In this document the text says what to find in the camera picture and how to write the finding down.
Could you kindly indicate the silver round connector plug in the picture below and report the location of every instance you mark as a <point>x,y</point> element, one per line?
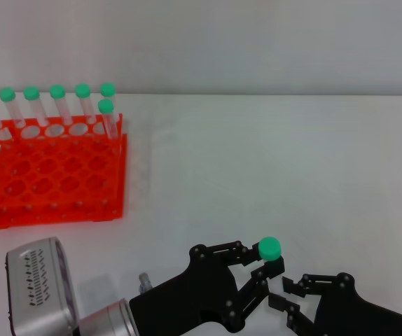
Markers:
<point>145,283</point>

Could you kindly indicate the silver vented left wrist camera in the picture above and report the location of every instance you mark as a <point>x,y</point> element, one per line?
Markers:
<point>40,287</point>

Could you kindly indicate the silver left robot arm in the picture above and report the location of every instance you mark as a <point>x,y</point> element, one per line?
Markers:
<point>110,320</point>

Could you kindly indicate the orange plastic test tube rack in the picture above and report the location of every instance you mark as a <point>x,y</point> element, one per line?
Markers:
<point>57,168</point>

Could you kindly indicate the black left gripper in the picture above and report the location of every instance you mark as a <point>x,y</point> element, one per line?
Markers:
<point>194,294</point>

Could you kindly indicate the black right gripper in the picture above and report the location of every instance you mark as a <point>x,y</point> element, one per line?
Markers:
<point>355,315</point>

